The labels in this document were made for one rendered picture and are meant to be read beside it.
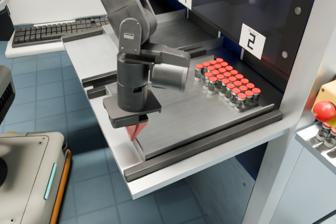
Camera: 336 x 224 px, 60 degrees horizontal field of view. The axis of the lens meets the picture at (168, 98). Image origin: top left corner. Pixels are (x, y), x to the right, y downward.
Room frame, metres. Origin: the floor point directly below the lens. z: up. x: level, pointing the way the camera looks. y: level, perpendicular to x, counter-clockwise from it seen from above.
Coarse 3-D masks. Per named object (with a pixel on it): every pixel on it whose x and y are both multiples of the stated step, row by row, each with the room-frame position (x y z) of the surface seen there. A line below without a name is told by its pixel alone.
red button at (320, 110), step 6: (318, 102) 0.43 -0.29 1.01; (324, 102) 0.42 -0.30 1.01; (318, 108) 0.41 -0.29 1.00; (324, 108) 0.41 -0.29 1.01; (330, 108) 0.41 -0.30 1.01; (318, 114) 0.41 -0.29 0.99; (324, 114) 0.40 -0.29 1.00; (330, 114) 0.40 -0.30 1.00; (318, 120) 0.41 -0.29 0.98; (324, 120) 0.40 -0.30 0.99
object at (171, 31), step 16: (160, 16) 1.05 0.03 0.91; (176, 16) 1.08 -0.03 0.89; (112, 32) 0.96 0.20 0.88; (160, 32) 0.97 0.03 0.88; (176, 32) 0.97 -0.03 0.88; (192, 32) 0.97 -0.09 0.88; (112, 48) 0.85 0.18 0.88; (176, 48) 0.79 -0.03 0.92; (192, 48) 0.82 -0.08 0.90; (208, 48) 0.85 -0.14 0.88
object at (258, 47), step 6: (246, 30) 0.67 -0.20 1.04; (252, 30) 0.65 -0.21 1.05; (240, 36) 0.69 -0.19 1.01; (246, 36) 0.67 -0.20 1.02; (252, 36) 0.65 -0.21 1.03; (258, 36) 0.63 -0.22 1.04; (240, 42) 0.68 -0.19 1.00; (246, 42) 0.66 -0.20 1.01; (258, 42) 0.63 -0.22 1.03; (246, 48) 0.66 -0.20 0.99; (258, 48) 0.62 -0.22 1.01; (258, 54) 0.62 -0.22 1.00
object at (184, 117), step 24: (192, 72) 0.71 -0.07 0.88; (168, 96) 0.60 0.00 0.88; (192, 96) 0.60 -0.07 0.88; (216, 96) 0.60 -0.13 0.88; (168, 120) 0.51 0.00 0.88; (192, 120) 0.51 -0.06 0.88; (216, 120) 0.51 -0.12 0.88; (240, 120) 0.48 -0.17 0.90; (144, 144) 0.43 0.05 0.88; (168, 144) 0.40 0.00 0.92
